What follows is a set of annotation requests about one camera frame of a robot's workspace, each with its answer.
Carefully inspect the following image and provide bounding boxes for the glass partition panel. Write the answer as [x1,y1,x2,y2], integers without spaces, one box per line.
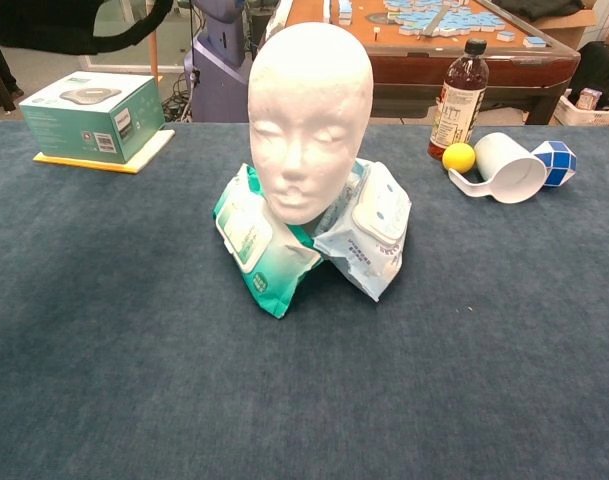
[78,0,195,74]

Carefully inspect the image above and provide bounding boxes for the brown cardboard box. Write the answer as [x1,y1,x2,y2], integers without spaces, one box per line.
[533,7,598,51]

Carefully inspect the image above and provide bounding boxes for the dark drink bottle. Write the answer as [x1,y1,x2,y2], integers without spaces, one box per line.
[427,38,490,162]

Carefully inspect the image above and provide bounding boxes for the wooden pole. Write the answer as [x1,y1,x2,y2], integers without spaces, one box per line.
[147,29,160,84]

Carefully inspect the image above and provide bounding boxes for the black cloth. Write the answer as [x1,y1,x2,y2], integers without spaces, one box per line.
[493,0,585,22]

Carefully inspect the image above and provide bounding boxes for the blue white snake cube puzzle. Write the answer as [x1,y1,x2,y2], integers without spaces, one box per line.
[529,140,578,188]

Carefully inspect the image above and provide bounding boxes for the brown mahjong table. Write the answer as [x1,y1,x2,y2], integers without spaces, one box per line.
[266,0,582,126]

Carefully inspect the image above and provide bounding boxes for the black baseball cap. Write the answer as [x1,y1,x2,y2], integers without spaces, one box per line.
[0,0,175,56]

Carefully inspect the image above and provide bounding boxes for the green wet wipes pack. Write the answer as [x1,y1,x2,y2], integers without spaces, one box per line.
[212,163,324,320]

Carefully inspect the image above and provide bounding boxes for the black cable bundle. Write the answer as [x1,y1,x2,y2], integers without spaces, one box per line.
[161,74,193,124]

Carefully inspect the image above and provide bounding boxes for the white foam mannequin head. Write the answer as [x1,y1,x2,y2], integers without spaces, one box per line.
[247,22,375,226]

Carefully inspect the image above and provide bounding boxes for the blue felt table cover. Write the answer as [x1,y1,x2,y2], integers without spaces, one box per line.
[0,119,609,480]

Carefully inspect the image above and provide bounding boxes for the yellow flat board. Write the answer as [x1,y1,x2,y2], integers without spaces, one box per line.
[32,129,177,175]

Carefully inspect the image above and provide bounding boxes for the white plastic basket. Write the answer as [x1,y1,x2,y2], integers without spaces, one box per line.
[553,88,609,127]

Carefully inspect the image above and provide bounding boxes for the teal speaker product box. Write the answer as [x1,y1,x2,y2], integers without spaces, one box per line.
[18,71,166,165]

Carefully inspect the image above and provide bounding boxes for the light blue wet wipes pack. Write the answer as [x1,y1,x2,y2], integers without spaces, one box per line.
[313,157,413,302]

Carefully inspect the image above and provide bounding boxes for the blue purple machine base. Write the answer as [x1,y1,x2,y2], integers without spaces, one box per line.
[183,0,258,124]

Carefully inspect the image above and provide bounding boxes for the yellow ball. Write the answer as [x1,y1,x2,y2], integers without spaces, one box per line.
[441,142,477,175]

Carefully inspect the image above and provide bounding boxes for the white plastic mug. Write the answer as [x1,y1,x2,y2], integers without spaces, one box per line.
[447,131,549,205]

